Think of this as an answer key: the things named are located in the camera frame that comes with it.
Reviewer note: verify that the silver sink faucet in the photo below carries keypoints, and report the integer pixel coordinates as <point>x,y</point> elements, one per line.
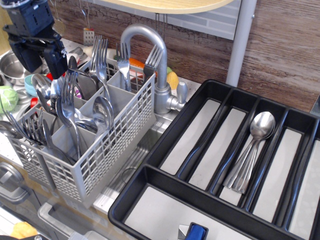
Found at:
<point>164,101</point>

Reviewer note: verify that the teal toy bowl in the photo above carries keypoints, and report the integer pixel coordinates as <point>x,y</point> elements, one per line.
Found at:
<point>29,86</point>

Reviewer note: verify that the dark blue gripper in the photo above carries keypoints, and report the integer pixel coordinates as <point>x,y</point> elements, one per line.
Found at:
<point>33,20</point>

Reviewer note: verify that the grey plastic cutlery basket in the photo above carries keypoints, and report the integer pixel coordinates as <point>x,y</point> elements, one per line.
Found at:
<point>102,157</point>

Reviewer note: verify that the steel spoon centre compartment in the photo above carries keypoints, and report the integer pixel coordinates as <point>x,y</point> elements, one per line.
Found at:
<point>103,115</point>

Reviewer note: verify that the steel spoon top left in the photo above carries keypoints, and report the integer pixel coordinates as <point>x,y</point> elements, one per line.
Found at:
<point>43,84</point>

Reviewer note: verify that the big steel spoon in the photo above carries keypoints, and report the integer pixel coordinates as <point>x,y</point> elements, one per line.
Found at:
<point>56,88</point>

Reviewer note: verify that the steel fork back middle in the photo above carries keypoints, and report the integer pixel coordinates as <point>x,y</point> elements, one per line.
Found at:
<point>123,63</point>

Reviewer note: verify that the small hanging grater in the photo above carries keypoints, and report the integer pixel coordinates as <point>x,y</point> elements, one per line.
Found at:
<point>88,36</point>

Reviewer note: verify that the green toy cabbage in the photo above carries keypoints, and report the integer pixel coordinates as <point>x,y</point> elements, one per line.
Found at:
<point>9,98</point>

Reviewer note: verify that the hanging round strainer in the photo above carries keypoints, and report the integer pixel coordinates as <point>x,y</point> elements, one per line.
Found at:
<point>59,27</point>

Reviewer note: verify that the steel forks front left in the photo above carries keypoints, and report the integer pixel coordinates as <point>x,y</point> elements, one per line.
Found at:
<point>30,128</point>

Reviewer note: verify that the blue object bottom edge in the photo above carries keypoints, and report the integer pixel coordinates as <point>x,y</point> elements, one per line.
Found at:
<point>193,231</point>

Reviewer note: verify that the black handled fork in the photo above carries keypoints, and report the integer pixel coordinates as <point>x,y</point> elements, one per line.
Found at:
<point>152,62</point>

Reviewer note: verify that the steel cooking pot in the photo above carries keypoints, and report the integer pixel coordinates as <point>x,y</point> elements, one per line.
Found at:
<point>12,70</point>

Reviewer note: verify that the steel fork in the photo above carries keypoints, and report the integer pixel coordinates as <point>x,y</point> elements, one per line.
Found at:
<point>99,62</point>
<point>123,63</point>
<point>67,104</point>

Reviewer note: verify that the black cutlery tray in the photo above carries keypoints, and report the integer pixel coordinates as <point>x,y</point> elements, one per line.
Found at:
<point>181,180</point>

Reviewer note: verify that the yellow toy corn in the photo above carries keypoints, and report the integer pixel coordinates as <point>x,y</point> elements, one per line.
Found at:
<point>173,80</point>

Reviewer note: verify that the steel spoon far left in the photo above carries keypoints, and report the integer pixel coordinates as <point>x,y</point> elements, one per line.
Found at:
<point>8,130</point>

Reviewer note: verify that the steel fork front centre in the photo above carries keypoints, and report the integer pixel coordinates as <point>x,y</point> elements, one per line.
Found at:
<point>67,104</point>

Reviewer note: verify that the yellow object bottom left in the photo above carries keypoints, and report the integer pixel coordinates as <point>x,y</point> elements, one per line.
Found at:
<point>23,230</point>

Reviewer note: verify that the orange toy carrot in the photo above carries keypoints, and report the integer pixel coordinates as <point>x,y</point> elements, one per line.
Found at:
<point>136,63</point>

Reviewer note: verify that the stacked steel spoons in tray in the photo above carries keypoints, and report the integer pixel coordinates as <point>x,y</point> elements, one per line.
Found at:
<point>261,128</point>

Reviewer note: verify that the wooden shelf board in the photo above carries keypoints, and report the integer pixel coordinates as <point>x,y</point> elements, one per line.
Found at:
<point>172,6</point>

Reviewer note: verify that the steel fork back left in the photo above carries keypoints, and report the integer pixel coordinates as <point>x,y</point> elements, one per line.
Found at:
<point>99,62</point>

